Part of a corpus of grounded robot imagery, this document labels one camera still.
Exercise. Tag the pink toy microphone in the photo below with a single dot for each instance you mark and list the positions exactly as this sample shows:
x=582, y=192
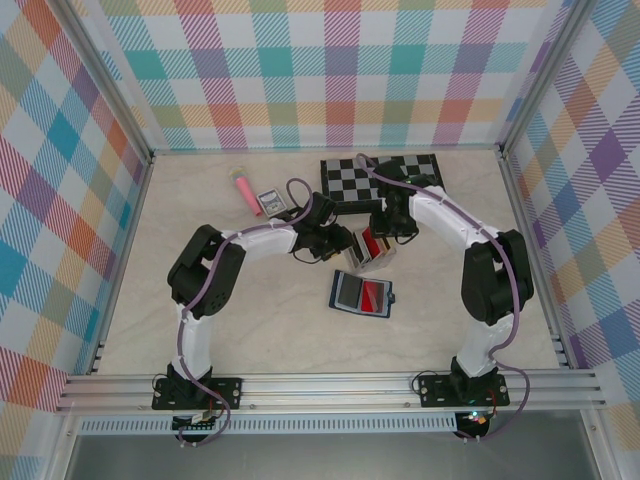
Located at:
x=245, y=192

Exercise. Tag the navy leather card holder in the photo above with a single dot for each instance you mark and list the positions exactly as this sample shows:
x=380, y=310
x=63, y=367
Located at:
x=332, y=290

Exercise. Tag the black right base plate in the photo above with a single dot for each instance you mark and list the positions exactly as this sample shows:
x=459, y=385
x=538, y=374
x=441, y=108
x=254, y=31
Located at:
x=435, y=390

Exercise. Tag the black credit card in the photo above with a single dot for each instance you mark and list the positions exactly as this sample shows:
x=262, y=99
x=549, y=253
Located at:
x=350, y=292

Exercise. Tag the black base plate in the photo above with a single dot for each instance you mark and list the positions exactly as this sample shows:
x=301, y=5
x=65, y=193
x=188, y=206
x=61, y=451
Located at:
x=435, y=390
x=225, y=392

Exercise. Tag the right controller board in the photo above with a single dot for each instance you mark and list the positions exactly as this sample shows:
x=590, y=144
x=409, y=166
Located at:
x=475, y=419

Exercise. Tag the left controller board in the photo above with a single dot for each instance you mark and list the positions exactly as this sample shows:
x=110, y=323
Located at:
x=197, y=422

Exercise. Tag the aluminium table back rail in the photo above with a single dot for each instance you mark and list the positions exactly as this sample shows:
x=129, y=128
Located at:
x=325, y=150

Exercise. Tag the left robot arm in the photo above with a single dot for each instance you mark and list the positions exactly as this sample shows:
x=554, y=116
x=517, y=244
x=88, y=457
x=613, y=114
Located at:
x=260, y=242

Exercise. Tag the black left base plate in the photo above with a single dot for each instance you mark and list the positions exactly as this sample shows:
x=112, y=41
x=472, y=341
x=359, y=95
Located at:
x=225, y=392

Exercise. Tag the blue playing card box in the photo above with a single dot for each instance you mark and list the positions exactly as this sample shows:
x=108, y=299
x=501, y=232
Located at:
x=272, y=202

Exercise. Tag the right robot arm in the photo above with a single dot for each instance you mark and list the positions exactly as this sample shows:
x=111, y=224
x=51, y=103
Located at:
x=450, y=215

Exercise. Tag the aluminium frame post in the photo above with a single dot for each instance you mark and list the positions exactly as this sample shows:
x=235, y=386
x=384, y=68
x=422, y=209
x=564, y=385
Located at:
x=545, y=75
x=105, y=85

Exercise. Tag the gold credit card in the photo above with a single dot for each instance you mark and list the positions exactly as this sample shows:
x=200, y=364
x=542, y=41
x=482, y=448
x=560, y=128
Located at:
x=382, y=247

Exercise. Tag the black grey chessboard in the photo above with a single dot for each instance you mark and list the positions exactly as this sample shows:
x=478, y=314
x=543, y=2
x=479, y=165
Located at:
x=345, y=180

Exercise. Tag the controller board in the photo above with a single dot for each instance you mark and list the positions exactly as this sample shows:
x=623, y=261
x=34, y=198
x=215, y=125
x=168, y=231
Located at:
x=475, y=419
x=197, y=422

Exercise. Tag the aluminium mounting rail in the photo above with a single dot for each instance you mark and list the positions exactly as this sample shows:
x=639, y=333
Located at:
x=325, y=387

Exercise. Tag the aluminium table side rail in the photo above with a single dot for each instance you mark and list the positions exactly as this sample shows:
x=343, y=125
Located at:
x=122, y=270
x=540, y=280

